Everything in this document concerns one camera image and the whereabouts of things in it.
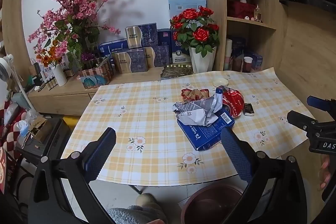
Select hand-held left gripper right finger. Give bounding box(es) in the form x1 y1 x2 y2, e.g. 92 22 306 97
220 127 308 224

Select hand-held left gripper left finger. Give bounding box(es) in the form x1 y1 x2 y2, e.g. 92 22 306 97
28 127 117 224

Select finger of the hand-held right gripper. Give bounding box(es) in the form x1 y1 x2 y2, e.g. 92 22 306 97
287 110 320 133
307 95 336 113

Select blue carton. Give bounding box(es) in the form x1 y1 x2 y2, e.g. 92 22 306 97
176 109 235 151

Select small black packet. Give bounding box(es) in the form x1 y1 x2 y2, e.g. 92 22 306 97
243 103 255 116

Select red plastic package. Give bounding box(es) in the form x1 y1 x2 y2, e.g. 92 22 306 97
217 85 245 119

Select maroon plastic bin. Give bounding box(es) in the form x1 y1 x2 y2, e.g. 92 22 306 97
181 184 247 224

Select grey white paper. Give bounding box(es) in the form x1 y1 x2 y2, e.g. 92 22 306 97
172 90 224 127

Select red gold wrapper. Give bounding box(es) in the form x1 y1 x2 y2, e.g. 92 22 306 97
181 88 210 102

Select person's right hand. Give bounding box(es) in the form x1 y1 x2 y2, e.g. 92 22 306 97
317 154 333 191

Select black stool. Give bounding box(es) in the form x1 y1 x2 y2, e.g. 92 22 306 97
14 118 72 162

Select small cardboard box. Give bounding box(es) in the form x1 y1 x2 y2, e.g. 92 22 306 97
27 116 48 141

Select small blue purple box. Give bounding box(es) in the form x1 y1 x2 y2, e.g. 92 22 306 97
251 52 264 71

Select beige slipper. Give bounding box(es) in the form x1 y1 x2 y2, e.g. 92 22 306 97
135 193 161 212

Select red cup with white lid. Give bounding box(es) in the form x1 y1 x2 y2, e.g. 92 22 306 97
243 56 253 73

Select person's fluffy grey left leg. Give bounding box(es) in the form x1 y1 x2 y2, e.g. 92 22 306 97
106 204 168 224

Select white round lid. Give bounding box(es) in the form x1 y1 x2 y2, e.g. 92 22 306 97
213 77 230 87

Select row of small bottles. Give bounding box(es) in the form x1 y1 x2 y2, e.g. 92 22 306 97
39 74 59 92

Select white ribbed vase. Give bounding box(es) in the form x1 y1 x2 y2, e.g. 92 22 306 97
53 63 68 87

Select dark navy bag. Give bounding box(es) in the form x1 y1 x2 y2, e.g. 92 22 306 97
232 37 247 72

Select red white checked cloth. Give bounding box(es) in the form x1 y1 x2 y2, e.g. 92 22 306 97
0 102 27 151

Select stack of paper cups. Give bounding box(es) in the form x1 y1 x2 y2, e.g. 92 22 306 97
224 39 234 71

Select white faceted vase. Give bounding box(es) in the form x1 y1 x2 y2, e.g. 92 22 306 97
188 46 217 74

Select flat blue box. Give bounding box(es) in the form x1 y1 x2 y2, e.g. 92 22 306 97
98 39 130 58

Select clear perfume bottle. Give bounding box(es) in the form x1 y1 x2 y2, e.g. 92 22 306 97
253 5 263 22

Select orange artificial flowers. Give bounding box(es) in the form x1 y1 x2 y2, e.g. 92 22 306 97
36 40 61 67

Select blue white carton box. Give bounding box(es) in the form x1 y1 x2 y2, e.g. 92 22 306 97
171 30 191 64

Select white clip fan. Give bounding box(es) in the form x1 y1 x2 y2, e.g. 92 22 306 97
0 54 32 112

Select dark blue upright box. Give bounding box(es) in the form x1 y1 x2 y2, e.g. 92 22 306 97
157 28 173 47

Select wooden shelf unit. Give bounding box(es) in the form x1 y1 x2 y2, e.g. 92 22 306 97
199 0 288 73

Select red artificial rose bouquet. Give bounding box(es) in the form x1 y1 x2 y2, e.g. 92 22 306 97
170 7 220 58

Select pink artificial blossom arrangement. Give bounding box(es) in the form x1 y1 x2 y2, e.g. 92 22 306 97
28 0 128 70

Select large light blue box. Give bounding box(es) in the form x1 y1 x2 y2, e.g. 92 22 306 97
168 0 207 20

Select red basket with handle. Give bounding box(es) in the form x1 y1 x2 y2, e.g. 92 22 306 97
227 0 257 20

